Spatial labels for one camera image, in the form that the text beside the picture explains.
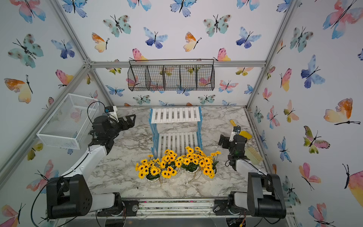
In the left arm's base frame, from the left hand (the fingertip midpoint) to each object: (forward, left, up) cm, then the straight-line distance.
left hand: (130, 114), depth 83 cm
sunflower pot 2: (-29, -13, -9) cm, 33 cm away
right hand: (-7, -60, -13) cm, 62 cm away
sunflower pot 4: (-25, -35, -10) cm, 44 cm away
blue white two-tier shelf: (+7, -24, -25) cm, 35 cm away
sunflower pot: (-27, -44, -9) cm, 53 cm away
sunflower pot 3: (-31, -24, -10) cm, 40 cm away
